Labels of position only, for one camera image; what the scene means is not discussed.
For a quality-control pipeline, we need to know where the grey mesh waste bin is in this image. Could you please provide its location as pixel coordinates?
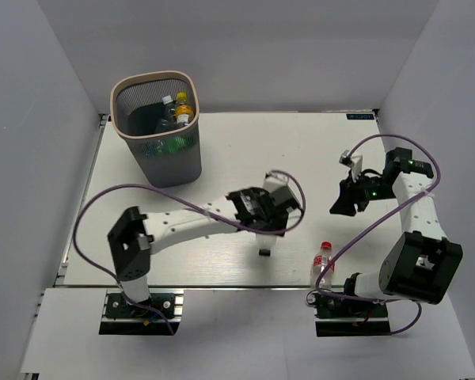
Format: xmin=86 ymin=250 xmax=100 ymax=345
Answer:
xmin=109 ymin=70 xmax=202 ymax=188

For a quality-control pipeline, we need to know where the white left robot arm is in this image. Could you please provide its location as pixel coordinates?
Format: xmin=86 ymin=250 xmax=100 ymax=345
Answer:
xmin=107 ymin=185 xmax=301 ymax=316

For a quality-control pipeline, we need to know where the blue table corner label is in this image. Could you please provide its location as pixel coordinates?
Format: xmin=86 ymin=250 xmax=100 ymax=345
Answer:
xmin=346 ymin=113 xmax=374 ymax=120

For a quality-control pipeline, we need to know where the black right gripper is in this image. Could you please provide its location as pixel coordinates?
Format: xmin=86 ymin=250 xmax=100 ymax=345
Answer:
xmin=329 ymin=168 xmax=397 ymax=217

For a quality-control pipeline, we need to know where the red cap clear bottle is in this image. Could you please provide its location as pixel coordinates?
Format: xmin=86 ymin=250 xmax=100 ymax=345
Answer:
xmin=310 ymin=241 xmax=334 ymax=291

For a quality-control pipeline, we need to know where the orange label clear bottle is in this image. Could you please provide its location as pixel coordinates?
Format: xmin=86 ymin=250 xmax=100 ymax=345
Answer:
xmin=175 ymin=92 xmax=195 ymax=128

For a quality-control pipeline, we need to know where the green Sprite bottle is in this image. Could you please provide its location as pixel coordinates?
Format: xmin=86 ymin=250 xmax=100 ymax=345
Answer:
xmin=146 ymin=137 xmax=193 ymax=157

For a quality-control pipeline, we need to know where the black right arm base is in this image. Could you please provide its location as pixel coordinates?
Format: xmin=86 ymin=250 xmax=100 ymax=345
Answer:
xmin=306 ymin=290 xmax=391 ymax=337

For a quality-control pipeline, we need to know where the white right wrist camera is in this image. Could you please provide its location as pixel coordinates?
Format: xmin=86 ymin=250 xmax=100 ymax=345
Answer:
xmin=339 ymin=150 xmax=363 ymax=182

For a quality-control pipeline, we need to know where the clear unlabelled plastic bottle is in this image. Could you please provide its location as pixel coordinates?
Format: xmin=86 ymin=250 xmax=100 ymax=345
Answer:
xmin=155 ymin=95 xmax=177 ymax=134

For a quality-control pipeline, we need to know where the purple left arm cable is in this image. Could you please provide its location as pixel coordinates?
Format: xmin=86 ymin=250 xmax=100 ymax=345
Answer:
xmin=73 ymin=169 xmax=308 ymax=334

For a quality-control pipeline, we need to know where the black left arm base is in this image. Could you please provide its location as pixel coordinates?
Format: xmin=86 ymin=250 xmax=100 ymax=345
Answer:
xmin=99 ymin=289 xmax=184 ymax=336

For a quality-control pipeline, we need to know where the black label water bottle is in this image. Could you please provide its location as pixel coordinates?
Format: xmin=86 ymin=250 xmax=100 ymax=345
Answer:
xmin=256 ymin=234 xmax=278 ymax=257

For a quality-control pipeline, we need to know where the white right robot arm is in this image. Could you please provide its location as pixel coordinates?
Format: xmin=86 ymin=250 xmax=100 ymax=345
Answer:
xmin=329 ymin=147 xmax=463 ymax=316

